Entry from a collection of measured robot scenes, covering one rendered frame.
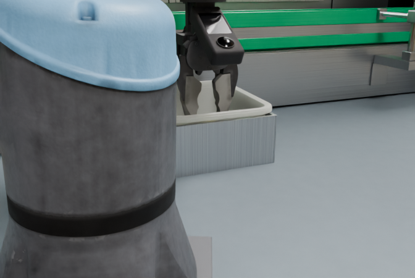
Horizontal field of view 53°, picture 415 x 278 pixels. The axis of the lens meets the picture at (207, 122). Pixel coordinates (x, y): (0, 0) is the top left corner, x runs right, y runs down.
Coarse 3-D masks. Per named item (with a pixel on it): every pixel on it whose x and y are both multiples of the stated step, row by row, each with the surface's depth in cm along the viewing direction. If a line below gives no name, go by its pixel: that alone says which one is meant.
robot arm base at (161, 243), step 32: (32, 224) 25; (64, 224) 25; (96, 224) 25; (128, 224) 26; (160, 224) 28; (0, 256) 29; (32, 256) 26; (64, 256) 25; (96, 256) 26; (128, 256) 26; (160, 256) 29; (192, 256) 32
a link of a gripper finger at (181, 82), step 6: (180, 54) 63; (180, 60) 63; (186, 60) 63; (180, 66) 63; (186, 66) 64; (180, 72) 64; (186, 72) 64; (192, 72) 64; (180, 78) 64; (180, 84) 64; (180, 90) 64
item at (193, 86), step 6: (186, 78) 64; (192, 78) 64; (186, 84) 64; (192, 84) 65; (198, 84) 65; (186, 90) 65; (192, 90) 65; (198, 90) 65; (180, 96) 70; (186, 96) 65; (192, 96) 65; (186, 102) 65; (192, 102) 66; (186, 108) 66; (192, 108) 66; (186, 114) 66; (192, 114) 66
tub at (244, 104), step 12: (204, 84) 81; (204, 96) 82; (240, 96) 73; (252, 96) 70; (180, 108) 80; (204, 108) 82; (216, 108) 83; (240, 108) 74; (252, 108) 69; (264, 108) 63; (180, 120) 59; (192, 120) 59; (204, 120) 60; (216, 120) 62
